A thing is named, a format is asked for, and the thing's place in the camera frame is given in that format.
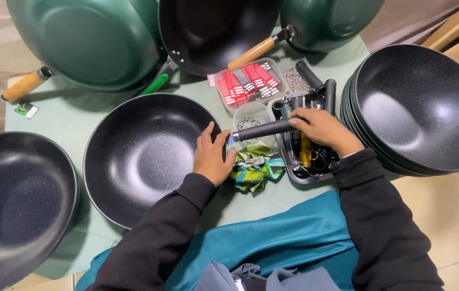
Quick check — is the teal apron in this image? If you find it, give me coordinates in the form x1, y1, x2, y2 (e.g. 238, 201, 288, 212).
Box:
75, 190, 360, 291

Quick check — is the green and white tag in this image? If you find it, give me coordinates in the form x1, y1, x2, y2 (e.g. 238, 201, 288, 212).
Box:
14, 102, 39, 120

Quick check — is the black speckled wok without handle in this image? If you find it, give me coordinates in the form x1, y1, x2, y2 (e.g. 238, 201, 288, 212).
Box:
82, 93, 228, 230

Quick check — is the person's right hand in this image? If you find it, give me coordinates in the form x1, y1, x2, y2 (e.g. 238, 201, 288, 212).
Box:
288, 108, 365, 159

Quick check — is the pile of silver washers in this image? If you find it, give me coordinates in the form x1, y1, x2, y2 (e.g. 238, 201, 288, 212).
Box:
238, 115, 262, 131

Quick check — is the black wok green handle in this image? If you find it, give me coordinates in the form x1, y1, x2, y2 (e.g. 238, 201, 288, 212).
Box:
140, 0, 283, 97

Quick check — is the pile of small silver screws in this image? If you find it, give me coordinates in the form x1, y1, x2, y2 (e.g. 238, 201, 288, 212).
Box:
282, 67, 313, 94

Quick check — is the pile of red striped labels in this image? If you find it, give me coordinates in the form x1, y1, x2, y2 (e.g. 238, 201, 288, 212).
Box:
216, 63, 282, 107

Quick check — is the pale green table mat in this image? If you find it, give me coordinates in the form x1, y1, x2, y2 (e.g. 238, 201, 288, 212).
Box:
5, 27, 400, 280

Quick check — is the clear plastic label tray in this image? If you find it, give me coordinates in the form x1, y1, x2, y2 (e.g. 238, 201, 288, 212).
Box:
213, 58, 289, 112

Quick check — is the small green wok wooden handle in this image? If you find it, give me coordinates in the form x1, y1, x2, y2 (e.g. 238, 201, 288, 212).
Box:
227, 0, 386, 70

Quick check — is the yellow screwdriver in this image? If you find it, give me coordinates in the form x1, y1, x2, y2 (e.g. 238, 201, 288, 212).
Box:
300, 131, 312, 169

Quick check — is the stack of black speckled woks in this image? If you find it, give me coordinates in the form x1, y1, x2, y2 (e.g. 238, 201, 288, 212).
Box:
339, 44, 459, 178

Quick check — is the teal wok handle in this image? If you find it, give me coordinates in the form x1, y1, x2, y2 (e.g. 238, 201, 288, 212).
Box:
271, 99, 295, 122

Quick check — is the round clear plastic container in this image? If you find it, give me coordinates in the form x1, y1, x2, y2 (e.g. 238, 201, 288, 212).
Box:
233, 102, 275, 143

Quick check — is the grey garment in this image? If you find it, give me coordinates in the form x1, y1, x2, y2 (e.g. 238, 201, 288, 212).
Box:
194, 260, 341, 291

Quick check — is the large green wok wooden handle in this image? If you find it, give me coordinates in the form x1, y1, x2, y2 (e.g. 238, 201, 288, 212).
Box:
2, 0, 169, 103

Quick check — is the person's left hand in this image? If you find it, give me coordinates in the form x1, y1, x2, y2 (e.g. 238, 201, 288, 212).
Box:
193, 121, 237, 187

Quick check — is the silver metal tray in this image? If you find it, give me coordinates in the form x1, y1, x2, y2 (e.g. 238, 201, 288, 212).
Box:
267, 90, 341, 185

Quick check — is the crumpled green patterned cloth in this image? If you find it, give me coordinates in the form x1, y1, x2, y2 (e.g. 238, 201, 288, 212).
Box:
229, 142, 286, 193

